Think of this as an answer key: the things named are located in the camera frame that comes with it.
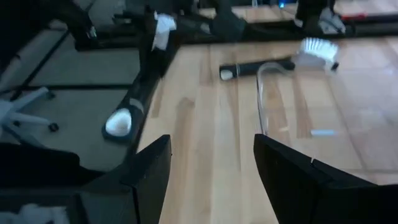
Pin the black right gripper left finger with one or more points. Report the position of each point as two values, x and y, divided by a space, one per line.
152 186

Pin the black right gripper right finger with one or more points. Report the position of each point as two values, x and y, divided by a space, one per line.
295 193

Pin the clear plastic storage bin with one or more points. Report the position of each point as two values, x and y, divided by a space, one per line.
260 102

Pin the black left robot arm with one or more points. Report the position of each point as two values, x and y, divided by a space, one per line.
311 12

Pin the white office chair base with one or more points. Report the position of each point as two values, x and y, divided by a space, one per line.
18 113

